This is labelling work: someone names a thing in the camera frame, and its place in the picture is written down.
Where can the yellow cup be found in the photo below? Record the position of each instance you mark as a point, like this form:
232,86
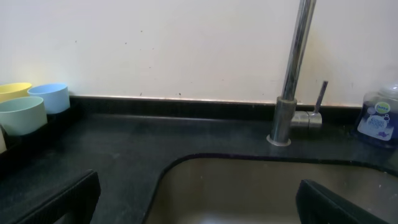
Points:
12,90

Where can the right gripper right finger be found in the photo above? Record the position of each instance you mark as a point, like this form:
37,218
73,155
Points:
323,208

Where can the blue soap bottle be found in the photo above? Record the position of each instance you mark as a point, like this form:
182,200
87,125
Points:
377,121

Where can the steel sink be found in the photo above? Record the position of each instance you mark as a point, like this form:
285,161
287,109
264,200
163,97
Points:
248,186

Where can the green cup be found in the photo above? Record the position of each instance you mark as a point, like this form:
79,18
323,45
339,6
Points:
21,116

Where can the black tray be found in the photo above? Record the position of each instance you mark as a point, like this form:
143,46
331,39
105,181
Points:
31,146

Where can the steel tap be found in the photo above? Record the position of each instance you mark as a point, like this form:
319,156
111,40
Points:
283,118

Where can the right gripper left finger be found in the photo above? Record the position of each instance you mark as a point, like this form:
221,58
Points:
68,202

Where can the blue cup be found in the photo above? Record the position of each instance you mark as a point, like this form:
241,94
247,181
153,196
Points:
51,98

